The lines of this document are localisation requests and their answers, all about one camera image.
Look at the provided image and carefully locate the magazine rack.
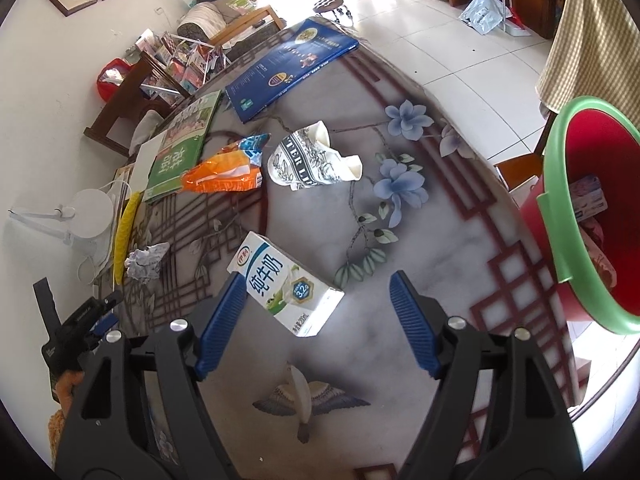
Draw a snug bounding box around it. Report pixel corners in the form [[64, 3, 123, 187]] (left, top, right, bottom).
[[135, 30, 231, 101]]

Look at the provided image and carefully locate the crushed printed paper cup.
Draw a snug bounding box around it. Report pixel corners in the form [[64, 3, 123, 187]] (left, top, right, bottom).
[[267, 121, 363, 192]]

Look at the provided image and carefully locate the pale plastic bag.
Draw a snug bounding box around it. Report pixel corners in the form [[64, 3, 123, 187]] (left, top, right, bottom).
[[459, 0, 506, 36]]

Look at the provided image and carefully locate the round padded stool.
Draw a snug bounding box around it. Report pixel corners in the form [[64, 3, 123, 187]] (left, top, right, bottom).
[[312, 0, 356, 28]]

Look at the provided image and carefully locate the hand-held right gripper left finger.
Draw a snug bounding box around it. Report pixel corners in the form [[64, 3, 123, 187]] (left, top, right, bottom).
[[54, 272, 248, 480]]

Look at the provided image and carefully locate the pink plastic bag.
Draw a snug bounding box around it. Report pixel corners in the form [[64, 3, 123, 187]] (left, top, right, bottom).
[[580, 217, 618, 288]]

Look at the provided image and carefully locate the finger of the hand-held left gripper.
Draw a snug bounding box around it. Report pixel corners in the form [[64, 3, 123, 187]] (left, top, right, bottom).
[[91, 289, 124, 336], [32, 277, 62, 342]]

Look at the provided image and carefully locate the blue book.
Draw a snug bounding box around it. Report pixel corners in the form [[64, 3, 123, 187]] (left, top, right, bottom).
[[225, 17, 360, 124]]

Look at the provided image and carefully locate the person's left hand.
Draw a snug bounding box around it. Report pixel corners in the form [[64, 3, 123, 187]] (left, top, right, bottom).
[[52, 370, 86, 411]]

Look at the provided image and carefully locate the green book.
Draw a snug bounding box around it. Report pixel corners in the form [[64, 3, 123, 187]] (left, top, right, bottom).
[[142, 91, 222, 204]]

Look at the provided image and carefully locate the orange snack bag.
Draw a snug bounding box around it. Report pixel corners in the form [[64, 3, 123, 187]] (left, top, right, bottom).
[[181, 132, 272, 195]]

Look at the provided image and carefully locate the white desk lamp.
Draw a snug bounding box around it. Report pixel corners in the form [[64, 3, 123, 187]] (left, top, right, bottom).
[[7, 188, 118, 261]]

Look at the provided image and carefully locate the checked cloth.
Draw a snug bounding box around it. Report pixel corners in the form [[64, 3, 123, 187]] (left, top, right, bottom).
[[536, 0, 640, 126]]

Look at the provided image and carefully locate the white pad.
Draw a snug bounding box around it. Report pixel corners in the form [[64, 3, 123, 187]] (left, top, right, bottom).
[[129, 130, 166, 196]]

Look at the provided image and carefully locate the pink carton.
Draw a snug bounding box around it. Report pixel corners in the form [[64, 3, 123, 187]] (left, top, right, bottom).
[[567, 174, 609, 222]]

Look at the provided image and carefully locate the dark wooden chair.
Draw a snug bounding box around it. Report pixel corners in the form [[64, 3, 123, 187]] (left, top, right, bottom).
[[82, 52, 176, 158]]

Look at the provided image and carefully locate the grey crumpled paper ball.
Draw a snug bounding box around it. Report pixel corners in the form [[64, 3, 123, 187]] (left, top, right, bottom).
[[124, 241, 172, 281]]

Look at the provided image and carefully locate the beige blanket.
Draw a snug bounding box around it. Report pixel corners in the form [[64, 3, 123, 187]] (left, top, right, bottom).
[[179, 0, 236, 41]]

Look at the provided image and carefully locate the yellow curved plastic toy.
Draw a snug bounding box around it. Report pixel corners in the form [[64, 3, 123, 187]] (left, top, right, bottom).
[[112, 191, 143, 286]]

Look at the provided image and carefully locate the red bag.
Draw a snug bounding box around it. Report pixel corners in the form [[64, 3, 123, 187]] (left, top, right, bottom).
[[96, 58, 132, 103]]

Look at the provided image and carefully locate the white cushion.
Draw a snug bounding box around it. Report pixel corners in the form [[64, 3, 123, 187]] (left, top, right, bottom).
[[131, 109, 165, 157]]

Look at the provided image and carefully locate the red bucket with green rim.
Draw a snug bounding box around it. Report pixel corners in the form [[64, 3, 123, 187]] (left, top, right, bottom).
[[517, 96, 640, 337]]

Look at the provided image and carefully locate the white milk carton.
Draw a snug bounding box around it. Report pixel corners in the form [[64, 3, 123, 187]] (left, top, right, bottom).
[[227, 231, 346, 338]]

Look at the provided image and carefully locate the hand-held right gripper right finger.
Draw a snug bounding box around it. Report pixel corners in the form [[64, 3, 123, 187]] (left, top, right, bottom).
[[389, 270, 586, 480]]

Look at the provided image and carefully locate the wooden sofa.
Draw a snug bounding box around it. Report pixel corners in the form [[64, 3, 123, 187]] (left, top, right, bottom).
[[177, 0, 288, 56]]

